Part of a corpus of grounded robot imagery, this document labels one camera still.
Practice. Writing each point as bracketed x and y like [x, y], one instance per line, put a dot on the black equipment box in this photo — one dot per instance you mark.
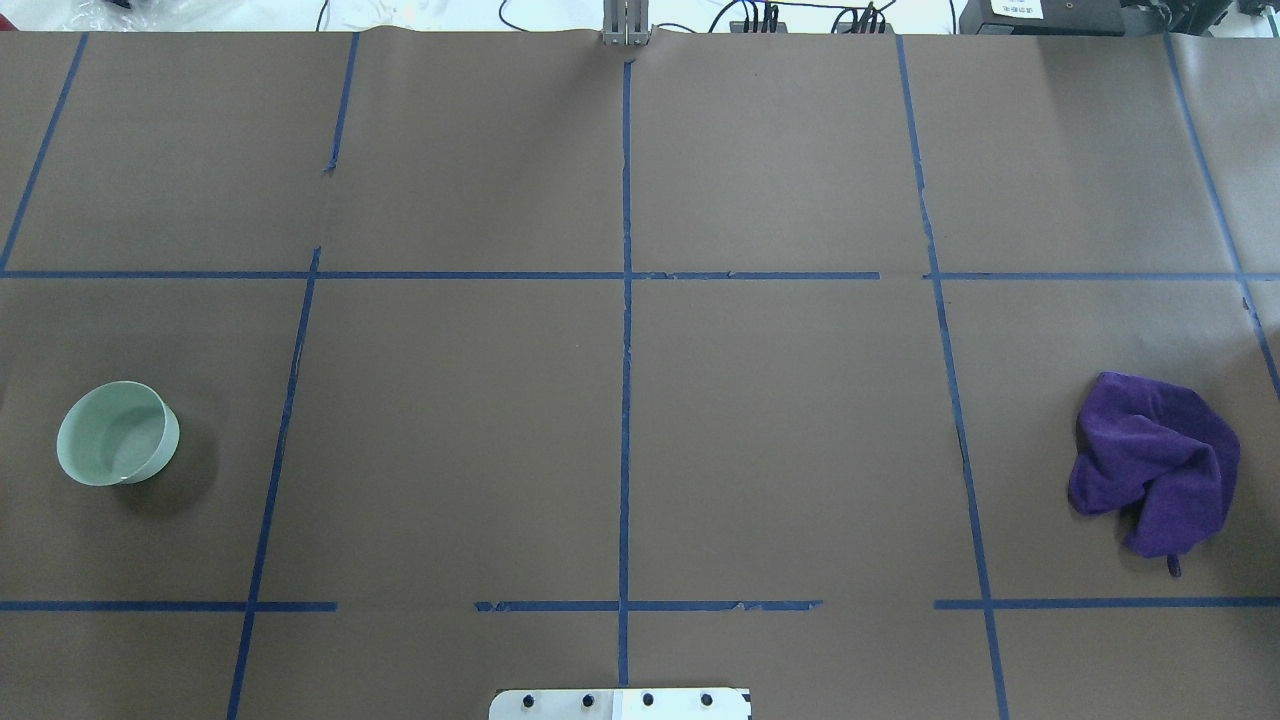
[1090, 18]

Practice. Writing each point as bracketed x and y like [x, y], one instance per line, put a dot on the power strip with plugs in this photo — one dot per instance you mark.
[812, 17]

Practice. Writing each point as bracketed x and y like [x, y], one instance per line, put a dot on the pale green bowl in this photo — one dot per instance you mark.
[118, 434]

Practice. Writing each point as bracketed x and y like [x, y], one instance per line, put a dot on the purple crumpled cloth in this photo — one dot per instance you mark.
[1158, 453]

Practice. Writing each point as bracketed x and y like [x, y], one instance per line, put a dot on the clear plastic bag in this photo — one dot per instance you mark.
[148, 16]

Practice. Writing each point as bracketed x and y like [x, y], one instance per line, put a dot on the aluminium extrusion post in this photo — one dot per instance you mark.
[626, 23]

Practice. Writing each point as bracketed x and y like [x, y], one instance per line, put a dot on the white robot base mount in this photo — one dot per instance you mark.
[623, 703]

